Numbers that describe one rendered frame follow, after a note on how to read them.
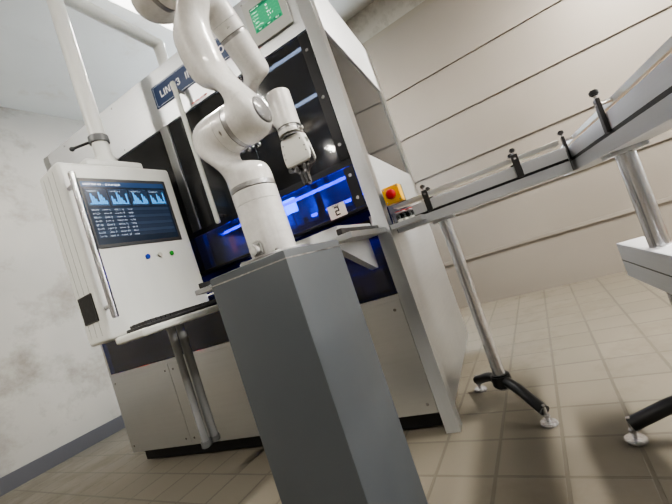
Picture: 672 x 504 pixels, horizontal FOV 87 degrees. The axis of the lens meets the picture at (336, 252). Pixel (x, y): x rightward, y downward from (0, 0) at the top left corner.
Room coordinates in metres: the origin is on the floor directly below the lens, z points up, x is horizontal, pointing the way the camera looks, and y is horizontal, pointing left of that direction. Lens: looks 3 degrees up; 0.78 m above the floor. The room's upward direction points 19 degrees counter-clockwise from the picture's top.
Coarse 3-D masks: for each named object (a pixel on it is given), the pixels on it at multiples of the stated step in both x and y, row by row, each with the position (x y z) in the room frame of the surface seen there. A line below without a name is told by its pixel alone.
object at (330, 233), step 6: (330, 228) 1.16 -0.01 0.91; (336, 228) 1.15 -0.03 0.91; (318, 234) 1.18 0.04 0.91; (324, 234) 1.17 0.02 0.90; (330, 234) 1.16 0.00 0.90; (336, 234) 1.16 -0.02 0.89; (300, 240) 1.21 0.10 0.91; (306, 240) 1.20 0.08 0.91; (312, 240) 1.19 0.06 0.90; (318, 240) 1.18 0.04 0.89; (324, 240) 1.18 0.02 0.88
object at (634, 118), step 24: (648, 72) 0.69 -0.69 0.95; (624, 96) 0.75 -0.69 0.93; (648, 96) 0.66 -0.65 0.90; (600, 120) 0.89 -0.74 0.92; (624, 120) 0.79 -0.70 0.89; (648, 120) 0.69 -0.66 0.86; (576, 144) 1.20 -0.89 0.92; (600, 144) 0.99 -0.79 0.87; (624, 144) 0.85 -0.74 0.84; (576, 168) 1.31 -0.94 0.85
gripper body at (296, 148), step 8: (288, 136) 1.18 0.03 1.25; (296, 136) 1.17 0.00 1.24; (304, 136) 1.18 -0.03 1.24; (288, 144) 1.18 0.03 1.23; (296, 144) 1.17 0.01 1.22; (304, 144) 1.16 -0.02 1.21; (288, 152) 1.19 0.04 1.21; (296, 152) 1.17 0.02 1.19; (304, 152) 1.16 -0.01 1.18; (312, 152) 1.20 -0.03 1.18; (288, 160) 1.19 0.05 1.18; (296, 160) 1.18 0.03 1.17; (304, 160) 1.17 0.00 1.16; (288, 168) 1.20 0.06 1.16
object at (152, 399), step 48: (432, 240) 2.29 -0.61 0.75; (432, 288) 1.83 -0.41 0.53; (384, 336) 1.54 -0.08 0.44; (432, 336) 1.53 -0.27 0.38; (144, 384) 2.18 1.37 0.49; (192, 384) 2.02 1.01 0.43; (240, 384) 1.88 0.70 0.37; (144, 432) 2.24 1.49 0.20; (192, 432) 2.07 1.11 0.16; (240, 432) 1.93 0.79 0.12
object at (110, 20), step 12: (72, 0) 1.70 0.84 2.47; (84, 0) 1.75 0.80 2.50; (84, 12) 1.77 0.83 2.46; (96, 12) 1.81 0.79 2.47; (108, 12) 1.87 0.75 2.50; (108, 24) 1.89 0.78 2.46; (120, 24) 1.93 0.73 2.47; (132, 36) 2.02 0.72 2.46; (144, 36) 2.07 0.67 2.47; (156, 48) 2.16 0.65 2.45
